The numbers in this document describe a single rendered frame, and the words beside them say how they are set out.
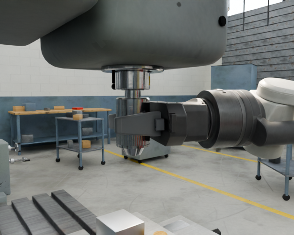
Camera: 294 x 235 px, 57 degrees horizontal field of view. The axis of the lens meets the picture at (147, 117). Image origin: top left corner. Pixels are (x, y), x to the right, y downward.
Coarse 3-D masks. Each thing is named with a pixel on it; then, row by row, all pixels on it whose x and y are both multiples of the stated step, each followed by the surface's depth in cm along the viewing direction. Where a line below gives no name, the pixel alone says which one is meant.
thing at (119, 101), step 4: (116, 100) 37; (120, 100) 36; (124, 100) 35; (128, 100) 35; (132, 100) 35; (136, 100) 35; (140, 100) 35; (144, 100) 36; (148, 100) 37; (116, 104) 37; (120, 104) 36; (124, 104) 35; (128, 104) 35; (132, 104) 35; (136, 104) 35; (140, 104) 35; (144, 104) 36; (148, 104) 37
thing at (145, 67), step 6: (102, 66) 35; (108, 66) 34; (114, 66) 33; (120, 66) 33; (126, 66) 33; (132, 66) 33; (138, 66) 33; (144, 66) 33; (150, 66) 34; (156, 66) 34; (162, 66) 36; (108, 72) 38; (114, 72) 38; (150, 72) 38; (156, 72) 38
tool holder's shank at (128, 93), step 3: (126, 90) 37; (129, 90) 36; (132, 90) 36; (135, 90) 36; (138, 90) 37; (126, 93) 37; (129, 93) 36; (132, 93) 36; (135, 93) 36; (138, 93) 37; (126, 96) 37; (129, 96) 36; (132, 96) 36; (135, 96) 36; (138, 96) 37
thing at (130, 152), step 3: (123, 150) 38; (126, 150) 37; (129, 150) 37; (132, 150) 37; (135, 150) 37; (138, 150) 37; (141, 150) 37; (126, 153) 37; (129, 153) 37; (132, 153) 37; (135, 153) 37; (138, 153) 37
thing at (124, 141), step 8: (120, 112) 36; (128, 112) 35; (136, 112) 35; (144, 112) 36; (120, 136) 36; (128, 136) 36; (136, 136) 36; (144, 136) 36; (120, 144) 36; (128, 144) 36; (136, 144) 36; (144, 144) 36
